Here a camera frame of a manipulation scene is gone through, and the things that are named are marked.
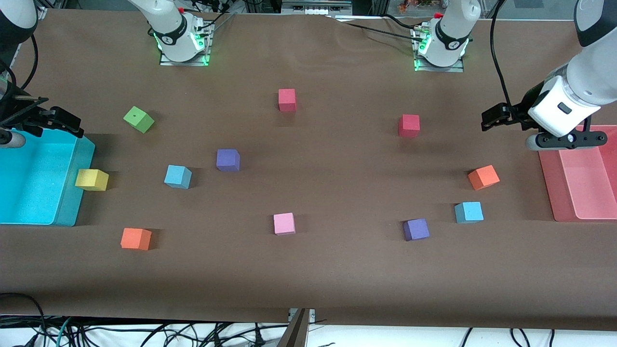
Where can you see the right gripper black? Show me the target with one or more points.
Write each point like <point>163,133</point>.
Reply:
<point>25,117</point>

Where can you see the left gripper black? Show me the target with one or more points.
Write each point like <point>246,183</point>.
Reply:
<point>521,114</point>

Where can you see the light blue foam cube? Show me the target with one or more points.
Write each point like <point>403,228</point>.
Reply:
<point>177,176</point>
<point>468,212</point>

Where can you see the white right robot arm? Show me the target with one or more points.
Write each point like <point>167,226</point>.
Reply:
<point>168,29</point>

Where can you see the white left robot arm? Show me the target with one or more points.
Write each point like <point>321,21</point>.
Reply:
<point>585,82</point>

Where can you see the orange foam cube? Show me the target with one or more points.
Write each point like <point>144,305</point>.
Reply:
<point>483,177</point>
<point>135,238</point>

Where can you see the yellow foam cube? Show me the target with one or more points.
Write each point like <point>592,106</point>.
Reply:
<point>91,179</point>

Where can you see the cyan plastic bin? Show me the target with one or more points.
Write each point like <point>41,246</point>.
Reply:
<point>29,183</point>

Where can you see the green foam cube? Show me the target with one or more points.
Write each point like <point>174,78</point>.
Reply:
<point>139,119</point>

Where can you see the red foam cube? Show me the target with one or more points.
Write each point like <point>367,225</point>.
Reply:
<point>287,99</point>
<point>409,125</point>

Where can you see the pink plastic bin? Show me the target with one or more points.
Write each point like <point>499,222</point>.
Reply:
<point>588,193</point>

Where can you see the purple foam cube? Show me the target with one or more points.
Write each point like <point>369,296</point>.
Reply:
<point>227,160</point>
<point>415,230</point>

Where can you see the colourful small items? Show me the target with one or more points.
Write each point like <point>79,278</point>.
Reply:
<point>414,5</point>

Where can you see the grey power strip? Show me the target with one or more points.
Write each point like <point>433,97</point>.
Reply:
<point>313,7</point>

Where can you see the brown paper table cover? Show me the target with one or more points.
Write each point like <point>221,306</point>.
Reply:
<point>337,270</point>

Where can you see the pink foam cube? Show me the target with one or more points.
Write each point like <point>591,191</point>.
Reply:
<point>284,223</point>

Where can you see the dark metal pole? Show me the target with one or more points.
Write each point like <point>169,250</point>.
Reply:
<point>295,335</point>

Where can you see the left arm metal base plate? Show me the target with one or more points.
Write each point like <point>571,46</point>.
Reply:
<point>453,69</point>

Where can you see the silver corner bracket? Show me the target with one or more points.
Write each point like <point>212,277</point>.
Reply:
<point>42,13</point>

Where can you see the small metal bracket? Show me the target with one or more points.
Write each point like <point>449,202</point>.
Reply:
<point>312,315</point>

